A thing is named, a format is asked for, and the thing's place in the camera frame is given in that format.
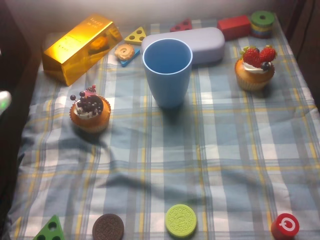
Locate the red cylinder block white mark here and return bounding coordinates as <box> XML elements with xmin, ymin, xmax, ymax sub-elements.
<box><xmin>270</xmin><ymin>212</ymin><xmax>300</xmax><ymax>240</ymax></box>

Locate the red stacking ring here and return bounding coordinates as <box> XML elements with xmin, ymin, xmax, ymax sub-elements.
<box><xmin>251</xmin><ymin>32</ymin><xmax>273</xmax><ymax>40</ymax></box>

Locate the red rectangular block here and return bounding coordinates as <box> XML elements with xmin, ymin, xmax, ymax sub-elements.
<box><xmin>216</xmin><ymin>14</ymin><xmax>252</xmax><ymax>41</ymax></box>

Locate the blue plastic cup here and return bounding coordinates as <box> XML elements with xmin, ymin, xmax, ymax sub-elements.
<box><xmin>141</xmin><ymin>37</ymin><xmax>194</xmax><ymax>109</ymax></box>

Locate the blue stacking ring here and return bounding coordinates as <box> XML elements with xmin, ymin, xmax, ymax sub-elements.
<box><xmin>251</xmin><ymin>28</ymin><xmax>273</xmax><ymax>35</ymax></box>

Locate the yellow triangle block with holes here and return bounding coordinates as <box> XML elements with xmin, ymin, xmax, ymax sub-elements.
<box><xmin>124</xmin><ymin>26</ymin><xmax>147</xmax><ymax>46</ymax></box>

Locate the shiny gold bar box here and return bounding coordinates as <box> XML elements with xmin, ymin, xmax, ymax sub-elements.
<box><xmin>41</xmin><ymin>13</ymin><xmax>124</xmax><ymax>87</ymax></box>

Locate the yellow stacking ring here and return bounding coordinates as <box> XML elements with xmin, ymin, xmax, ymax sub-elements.
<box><xmin>250</xmin><ymin>24</ymin><xmax>274</xmax><ymax>32</ymax></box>

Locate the green triangle block with holes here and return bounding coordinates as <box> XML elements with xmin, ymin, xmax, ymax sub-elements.
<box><xmin>32</xmin><ymin>214</ymin><xmax>66</xmax><ymax>240</ymax></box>

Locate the round beige biscuit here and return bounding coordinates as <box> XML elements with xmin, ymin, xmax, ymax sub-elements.
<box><xmin>114</xmin><ymin>43</ymin><xmax>136</xmax><ymax>61</ymax></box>

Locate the blue plaid tablecloth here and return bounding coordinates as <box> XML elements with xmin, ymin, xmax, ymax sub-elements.
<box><xmin>7</xmin><ymin>16</ymin><xmax>320</xmax><ymax>240</ymax></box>

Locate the lavender oblong case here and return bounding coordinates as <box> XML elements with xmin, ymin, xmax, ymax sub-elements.
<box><xmin>140</xmin><ymin>26</ymin><xmax>226</xmax><ymax>66</ymax></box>

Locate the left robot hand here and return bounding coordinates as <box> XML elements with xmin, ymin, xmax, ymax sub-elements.
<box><xmin>0</xmin><ymin>90</ymin><xmax>13</xmax><ymax>115</ymax></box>

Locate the red triangle block with holes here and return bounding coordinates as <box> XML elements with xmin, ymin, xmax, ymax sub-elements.
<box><xmin>169</xmin><ymin>18</ymin><xmax>193</xmax><ymax>33</ymax></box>

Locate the strawberry cupcake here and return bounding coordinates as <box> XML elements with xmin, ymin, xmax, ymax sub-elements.
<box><xmin>234</xmin><ymin>44</ymin><xmax>277</xmax><ymax>91</ymax></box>

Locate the lime green sandwich cookie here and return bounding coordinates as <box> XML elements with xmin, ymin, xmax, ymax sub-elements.
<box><xmin>164</xmin><ymin>203</ymin><xmax>198</xmax><ymax>238</ymax></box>

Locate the green stacking ring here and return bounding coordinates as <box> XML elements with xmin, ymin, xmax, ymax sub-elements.
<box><xmin>250</xmin><ymin>10</ymin><xmax>275</xmax><ymax>27</ymax></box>

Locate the brown sandwich cookie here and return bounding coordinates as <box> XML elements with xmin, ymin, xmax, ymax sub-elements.
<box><xmin>91</xmin><ymin>213</ymin><xmax>125</xmax><ymax>240</ymax></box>

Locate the chocolate berry cupcake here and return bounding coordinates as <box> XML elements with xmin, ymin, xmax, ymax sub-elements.
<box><xmin>69</xmin><ymin>84</ymin><xmax>112</xmax><ymax>133</ymax></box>

